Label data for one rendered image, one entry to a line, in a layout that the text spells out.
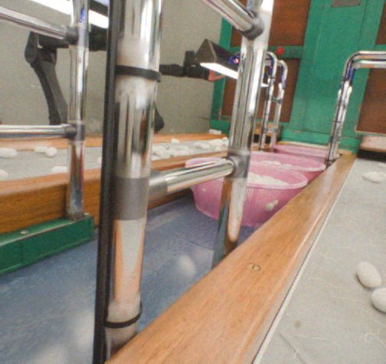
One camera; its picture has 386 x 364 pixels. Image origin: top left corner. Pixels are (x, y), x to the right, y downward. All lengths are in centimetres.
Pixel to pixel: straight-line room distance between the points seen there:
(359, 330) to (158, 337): 16
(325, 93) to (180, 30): 181
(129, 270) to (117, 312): 2
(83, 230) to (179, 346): 32
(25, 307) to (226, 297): 22
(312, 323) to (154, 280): 20
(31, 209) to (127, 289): 29
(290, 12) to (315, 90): 43
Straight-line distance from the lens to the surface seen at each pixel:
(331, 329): 26
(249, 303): 22
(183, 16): 311
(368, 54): 109
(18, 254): 42
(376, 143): 158
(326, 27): 173
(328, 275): 34
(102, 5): 63
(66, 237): 45
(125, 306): 18
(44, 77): 124
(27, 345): 32
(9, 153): 74
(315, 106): 166
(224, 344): 18
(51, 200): 45
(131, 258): 16
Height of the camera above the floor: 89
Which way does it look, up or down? 12 degrees down
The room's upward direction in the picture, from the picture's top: 6 degrees clockwise
